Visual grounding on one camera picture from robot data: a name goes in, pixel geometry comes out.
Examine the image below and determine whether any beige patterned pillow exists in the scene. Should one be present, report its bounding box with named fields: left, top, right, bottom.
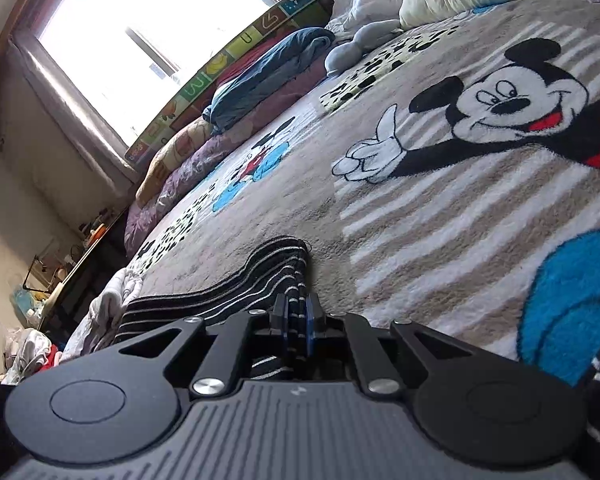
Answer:
left=135, top=117, right=212, bottom=207

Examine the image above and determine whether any black grey striped garment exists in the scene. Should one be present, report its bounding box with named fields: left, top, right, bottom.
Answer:
left=114, top=235, right=312, bottom=378

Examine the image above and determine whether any Mickey Mouse fleece blanket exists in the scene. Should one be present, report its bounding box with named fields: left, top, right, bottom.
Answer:
left=59, top=0, right=600, bottom=391

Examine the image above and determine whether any grey plush toy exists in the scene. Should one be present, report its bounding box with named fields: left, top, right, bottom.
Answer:
left=324, top=20, right=403, bottom=77

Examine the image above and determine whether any colourful alphabet foam mat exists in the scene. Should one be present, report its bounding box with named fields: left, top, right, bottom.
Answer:
left=124, top=0, right=332, bottom=168

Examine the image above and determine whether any cluttered side desk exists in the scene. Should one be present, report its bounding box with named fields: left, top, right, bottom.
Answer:
left=10, top=209, right=130, bottom=347

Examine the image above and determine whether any folded blue quilt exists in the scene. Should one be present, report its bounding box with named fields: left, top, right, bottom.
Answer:
left=202, top=27, right=335, bottom=136

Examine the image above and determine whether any window with wooden frame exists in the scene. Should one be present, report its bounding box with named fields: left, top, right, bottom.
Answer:
left=12, top=0, right=278, bottom=185

